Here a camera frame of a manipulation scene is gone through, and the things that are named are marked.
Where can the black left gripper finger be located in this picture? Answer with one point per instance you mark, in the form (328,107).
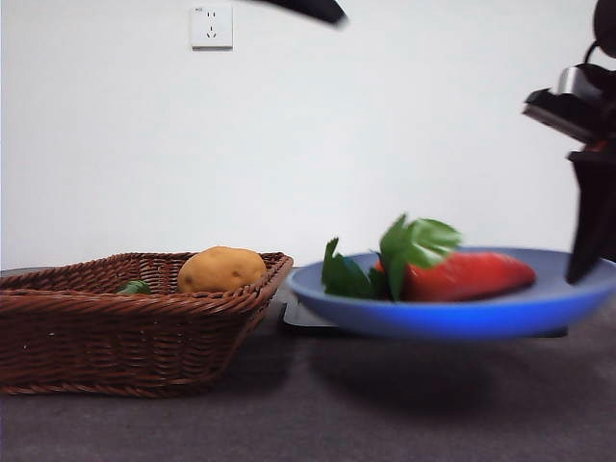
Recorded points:
(313,8)

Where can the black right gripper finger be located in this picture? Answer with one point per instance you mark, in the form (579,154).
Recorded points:
(589,216)

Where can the orange carrot with green leaves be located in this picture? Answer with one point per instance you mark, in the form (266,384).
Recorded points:
(462,279)

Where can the blue round plate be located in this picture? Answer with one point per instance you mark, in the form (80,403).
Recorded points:
(433,317)

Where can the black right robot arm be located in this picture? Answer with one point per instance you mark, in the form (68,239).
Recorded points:
(606,29)

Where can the yellow-brown potato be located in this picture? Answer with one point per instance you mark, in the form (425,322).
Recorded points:
(221,269)

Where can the black flat tray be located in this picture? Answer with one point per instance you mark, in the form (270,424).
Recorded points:
(300,317)

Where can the green pepper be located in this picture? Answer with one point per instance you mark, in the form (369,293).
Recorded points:
(135,288)

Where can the brown wicker basket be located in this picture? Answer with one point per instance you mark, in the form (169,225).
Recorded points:
(120,346)

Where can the white wall socket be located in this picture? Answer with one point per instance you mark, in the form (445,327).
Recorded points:
(212,26)

